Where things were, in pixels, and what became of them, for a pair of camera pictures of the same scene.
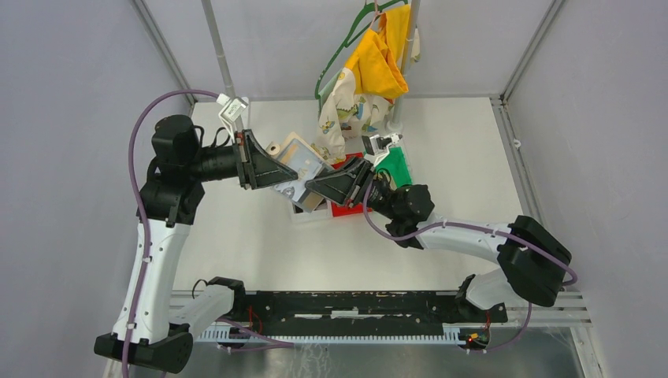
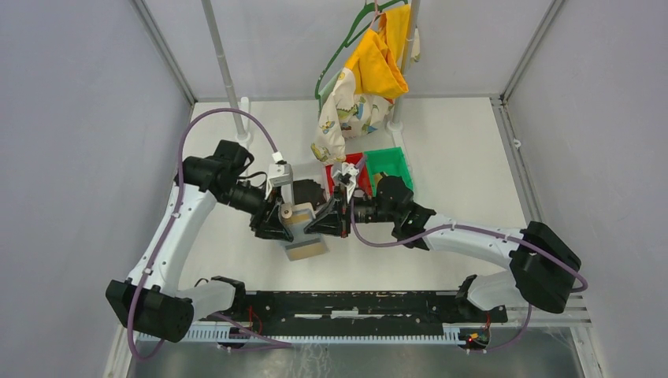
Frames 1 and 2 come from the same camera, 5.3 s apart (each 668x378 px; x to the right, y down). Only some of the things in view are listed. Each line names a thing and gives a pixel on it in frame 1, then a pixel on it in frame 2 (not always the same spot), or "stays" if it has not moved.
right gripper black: [345, 184] → [330, 218]
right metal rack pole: [413, 16] stays
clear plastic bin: [322, 211] → [307, 183]
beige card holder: [296, 154] → [295, 216]
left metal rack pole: [219, 48] stays
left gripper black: [256, 167] → [267, 224]
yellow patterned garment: [363, 98] stays
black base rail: [276, 311] stays
